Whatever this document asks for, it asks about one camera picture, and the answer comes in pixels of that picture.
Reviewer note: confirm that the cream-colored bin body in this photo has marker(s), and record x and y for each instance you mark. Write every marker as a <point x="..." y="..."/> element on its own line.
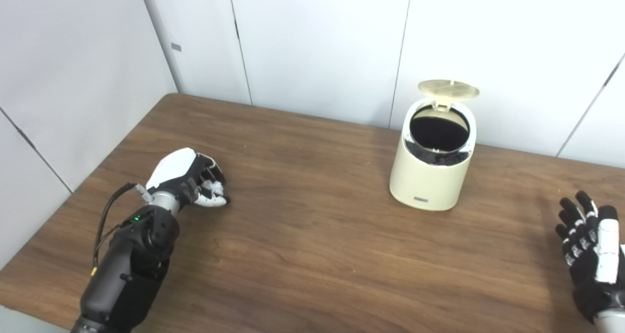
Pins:
<point x="425" y="181"/>

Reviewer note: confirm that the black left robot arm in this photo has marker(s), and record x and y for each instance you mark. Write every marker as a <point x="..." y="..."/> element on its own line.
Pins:
<point x="129" y="269"/>

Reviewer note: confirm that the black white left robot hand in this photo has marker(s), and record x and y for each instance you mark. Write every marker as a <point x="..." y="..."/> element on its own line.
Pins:
<point x="173" y="169"/>

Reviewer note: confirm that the black bin liner bag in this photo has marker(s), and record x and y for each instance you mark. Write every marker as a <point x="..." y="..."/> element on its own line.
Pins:
<point x="439" y="133"/>

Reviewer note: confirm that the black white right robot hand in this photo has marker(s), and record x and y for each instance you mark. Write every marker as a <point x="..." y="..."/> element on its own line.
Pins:
<point x="591" y="269"/>

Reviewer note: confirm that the round cream bin lid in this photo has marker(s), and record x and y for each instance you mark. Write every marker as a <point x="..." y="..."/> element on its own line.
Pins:
<point x="448" y="89"/>

